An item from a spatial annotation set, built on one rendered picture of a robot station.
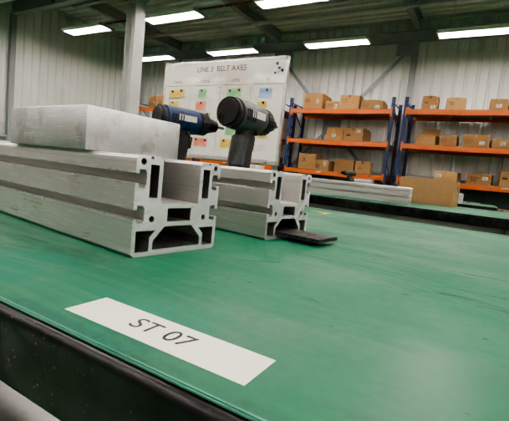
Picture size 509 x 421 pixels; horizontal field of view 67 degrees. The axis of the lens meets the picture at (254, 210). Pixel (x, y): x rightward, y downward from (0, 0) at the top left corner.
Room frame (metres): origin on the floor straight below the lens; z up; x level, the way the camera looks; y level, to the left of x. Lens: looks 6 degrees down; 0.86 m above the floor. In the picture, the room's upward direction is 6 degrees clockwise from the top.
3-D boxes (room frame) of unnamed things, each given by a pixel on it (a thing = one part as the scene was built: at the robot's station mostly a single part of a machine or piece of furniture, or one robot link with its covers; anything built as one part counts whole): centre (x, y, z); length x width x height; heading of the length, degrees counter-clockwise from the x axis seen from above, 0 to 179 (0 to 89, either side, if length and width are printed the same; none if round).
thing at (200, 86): (4.06, 0.46, 0.97); 1.50 x 0.50 x 1.95; 60
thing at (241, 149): (0.82, 0.02, 0.89); 0.20 x 0.08 x 0.22; 149
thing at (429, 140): (9.11, -4.71, 1.59); 2.83 x 0.98 x 3.17; 60
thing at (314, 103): (10.61, -2.12, 1.58); 2.83 x 0.98 x 3.15; 60
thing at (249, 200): (0.74, 0.28, 0.82); 0.80 x 0.10 x 0.09; 53
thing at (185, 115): (0.99, 0.18, 0.89); 0.20 x 0.08 x 0.22; 132
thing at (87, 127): (0.44, 0.19, 0.87); 0.16 x 0.11 x 0.07; 53
